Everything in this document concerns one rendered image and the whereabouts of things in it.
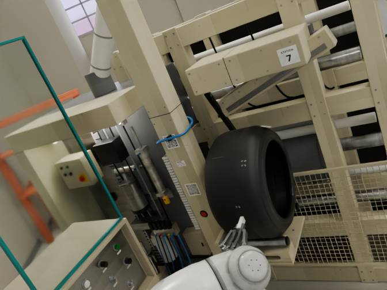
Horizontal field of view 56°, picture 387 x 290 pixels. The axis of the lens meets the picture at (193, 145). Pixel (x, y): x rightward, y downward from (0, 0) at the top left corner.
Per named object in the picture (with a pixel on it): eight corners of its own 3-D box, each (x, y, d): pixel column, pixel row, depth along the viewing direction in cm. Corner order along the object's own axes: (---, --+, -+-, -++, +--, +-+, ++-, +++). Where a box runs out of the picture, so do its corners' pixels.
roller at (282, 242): (226, 239, 198) (227, 247, 197) (222, 238, 195) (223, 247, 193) (289, 236, 180) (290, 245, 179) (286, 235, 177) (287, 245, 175)
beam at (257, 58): (194, 97, 198) (183, 71, 193) (211, 81, 218) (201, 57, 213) (307, 65, 166) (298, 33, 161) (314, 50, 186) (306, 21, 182)
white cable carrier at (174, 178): (195, 229, 209) (161, 157, 194) (198, 224, 213) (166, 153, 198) (202, 229, 207) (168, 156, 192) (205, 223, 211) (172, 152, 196)
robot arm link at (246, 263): (247, 241, 98) (201, 264, 95) (261, 226, 82) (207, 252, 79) (272, 288, 94) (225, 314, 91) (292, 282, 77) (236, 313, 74)
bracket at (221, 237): (220, 258, 194) (213, 243, 191) (242, 212, 226) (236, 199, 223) (226, 258, 192) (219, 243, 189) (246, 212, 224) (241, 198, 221)
